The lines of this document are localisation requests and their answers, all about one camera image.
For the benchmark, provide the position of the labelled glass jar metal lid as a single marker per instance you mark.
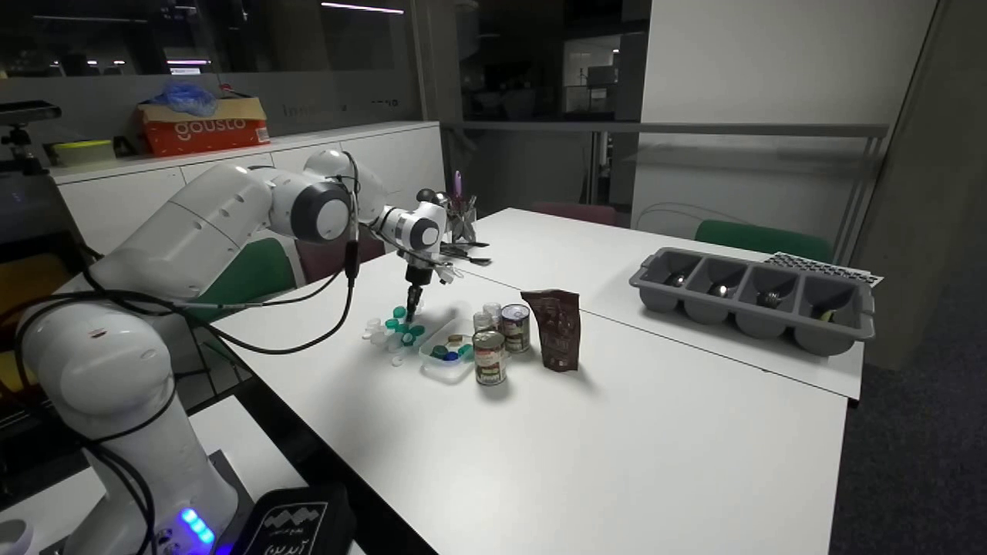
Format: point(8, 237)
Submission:
point(492, 362)

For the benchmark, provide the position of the labelled tin can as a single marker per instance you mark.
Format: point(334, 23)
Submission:
point(515, 329)

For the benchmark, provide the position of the clear plastic disc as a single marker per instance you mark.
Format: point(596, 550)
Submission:
point(370, 335)

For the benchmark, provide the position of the orange cardboard box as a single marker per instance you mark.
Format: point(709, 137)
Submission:
point(206, 133)

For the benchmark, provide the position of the blue plastic bag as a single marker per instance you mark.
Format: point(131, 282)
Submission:
point(186, 97)

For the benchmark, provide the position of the clear plastic lunchbox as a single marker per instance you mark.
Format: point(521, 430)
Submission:
point(446, 369)

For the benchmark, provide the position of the green bottle cap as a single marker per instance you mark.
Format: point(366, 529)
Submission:
point(394, 322)
point(400, 311)
point(407, 336)

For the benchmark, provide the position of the clear utensil holder cup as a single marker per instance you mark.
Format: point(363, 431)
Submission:
point(467, 236)

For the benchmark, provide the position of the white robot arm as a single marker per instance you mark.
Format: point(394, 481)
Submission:
point(186, 233)

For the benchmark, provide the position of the green chair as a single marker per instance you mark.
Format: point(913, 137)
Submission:
point(256, 272)
point(765, 237)

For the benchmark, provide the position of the brown foil pouch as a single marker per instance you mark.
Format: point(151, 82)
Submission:
point(556, 332)

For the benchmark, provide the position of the black camera stand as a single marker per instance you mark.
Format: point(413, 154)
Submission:
point(20, 128)

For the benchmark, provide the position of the blue bottle cap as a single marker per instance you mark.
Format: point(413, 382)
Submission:
point(442, 351)

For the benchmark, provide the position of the grey cutlery tray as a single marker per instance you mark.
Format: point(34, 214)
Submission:
point(658, 294)

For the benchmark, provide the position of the yellow green roll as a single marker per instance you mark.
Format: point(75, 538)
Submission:
point(80, 151)

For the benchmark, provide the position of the black control box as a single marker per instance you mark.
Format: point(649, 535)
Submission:
point(294, 526)

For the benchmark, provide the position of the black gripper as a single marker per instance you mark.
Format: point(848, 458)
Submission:
point(417, 274)

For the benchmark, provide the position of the perforated metal sheet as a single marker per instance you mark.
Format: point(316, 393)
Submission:
point(829, 265)

